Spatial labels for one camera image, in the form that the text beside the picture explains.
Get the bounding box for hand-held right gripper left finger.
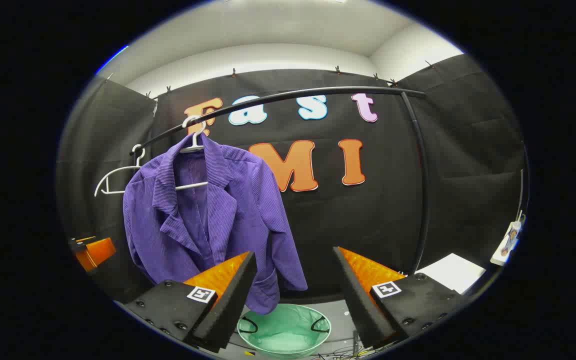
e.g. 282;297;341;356
123;251;258;354

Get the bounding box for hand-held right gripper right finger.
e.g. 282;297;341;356
332;246;470;350

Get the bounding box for green mesh laundry hamper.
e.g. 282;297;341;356
237;303;332;359

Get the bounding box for purple corduroy jacket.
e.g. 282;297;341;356
122;132;309;316

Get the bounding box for white plastic clothes hanger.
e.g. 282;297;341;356
94;144;146;198
175;115;210;192

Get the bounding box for black metal clothes rack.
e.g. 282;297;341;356
130;86;431;275

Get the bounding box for white cabinet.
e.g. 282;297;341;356
414;253;487;295

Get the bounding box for black backdrop cloth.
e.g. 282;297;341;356
57;54;529;303

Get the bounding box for white printed bottle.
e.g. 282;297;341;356
490;212;526;266

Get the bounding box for tangle of floor cables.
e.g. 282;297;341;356
318;330;384;360

